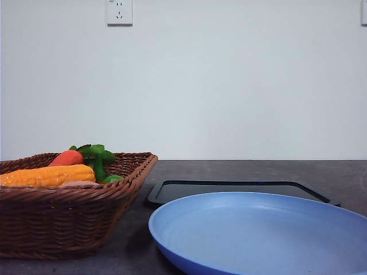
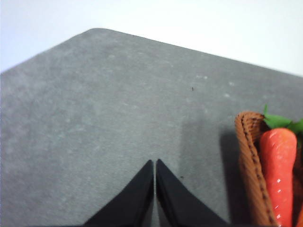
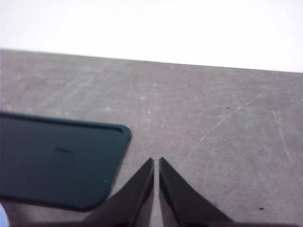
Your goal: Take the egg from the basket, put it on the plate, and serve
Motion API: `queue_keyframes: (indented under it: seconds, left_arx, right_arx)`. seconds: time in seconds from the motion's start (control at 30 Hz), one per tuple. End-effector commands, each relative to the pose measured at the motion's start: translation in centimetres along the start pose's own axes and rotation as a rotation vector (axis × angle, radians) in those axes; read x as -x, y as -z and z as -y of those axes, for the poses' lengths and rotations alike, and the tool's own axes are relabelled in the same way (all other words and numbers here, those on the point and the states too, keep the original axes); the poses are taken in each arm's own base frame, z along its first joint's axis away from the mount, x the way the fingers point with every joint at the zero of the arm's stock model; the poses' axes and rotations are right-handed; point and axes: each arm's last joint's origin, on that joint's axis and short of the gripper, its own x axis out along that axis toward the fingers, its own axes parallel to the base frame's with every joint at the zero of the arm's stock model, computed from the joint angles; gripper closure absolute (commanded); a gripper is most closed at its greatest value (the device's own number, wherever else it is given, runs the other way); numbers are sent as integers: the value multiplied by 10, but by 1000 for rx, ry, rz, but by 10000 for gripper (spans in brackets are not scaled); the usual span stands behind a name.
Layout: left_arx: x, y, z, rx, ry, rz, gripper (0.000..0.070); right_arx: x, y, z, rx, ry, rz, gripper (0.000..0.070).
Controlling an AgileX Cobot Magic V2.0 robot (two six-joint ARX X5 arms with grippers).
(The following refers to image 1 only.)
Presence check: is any white wall power socket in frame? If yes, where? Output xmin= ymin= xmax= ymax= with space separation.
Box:
xmin=106 ymin=0 xmax=133 ymax=27

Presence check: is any brown egg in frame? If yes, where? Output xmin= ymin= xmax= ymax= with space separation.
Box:
xmin=61 ymin=181 xmax=105 ymax=188

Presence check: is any brown wicker basket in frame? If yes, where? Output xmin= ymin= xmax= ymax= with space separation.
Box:
xmin=0 ymin=152 xmax=158 ymax=259

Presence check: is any yellow toy corn cob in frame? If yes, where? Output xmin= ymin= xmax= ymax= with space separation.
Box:
xmin=0 ymin=164 xmax=96 ymax=187

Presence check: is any black rectangular tray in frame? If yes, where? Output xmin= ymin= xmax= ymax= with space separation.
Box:
xmin=147 ymin=180 xmax=340 ymax=209

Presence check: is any green toy leafy vegetable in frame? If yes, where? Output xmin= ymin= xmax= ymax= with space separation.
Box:
xmin=69 ymin=144 xmax=116 ymax=183

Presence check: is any blue round plate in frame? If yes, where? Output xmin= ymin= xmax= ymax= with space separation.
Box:
xmin=148 ymin=192 xmax=367 ymax=275

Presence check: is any orange toy carrot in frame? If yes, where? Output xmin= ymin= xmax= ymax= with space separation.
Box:
xmin=50 ymin=150 xmax=84 ymax=167

